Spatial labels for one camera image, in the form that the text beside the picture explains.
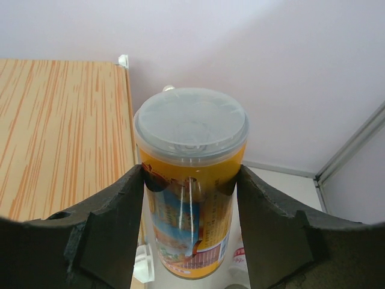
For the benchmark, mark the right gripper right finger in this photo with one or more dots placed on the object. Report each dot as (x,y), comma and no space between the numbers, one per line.
(291,245)

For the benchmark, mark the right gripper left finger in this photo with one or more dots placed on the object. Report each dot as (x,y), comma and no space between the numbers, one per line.
(89,245)

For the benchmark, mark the yellow porridge can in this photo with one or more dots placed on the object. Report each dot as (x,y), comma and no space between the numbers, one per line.
(191,143)

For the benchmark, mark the pink red porridge can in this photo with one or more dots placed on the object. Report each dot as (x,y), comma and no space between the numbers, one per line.
(239,264)

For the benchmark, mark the wooden cube cabinet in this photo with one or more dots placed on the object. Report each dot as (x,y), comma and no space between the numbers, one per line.
(66,133)

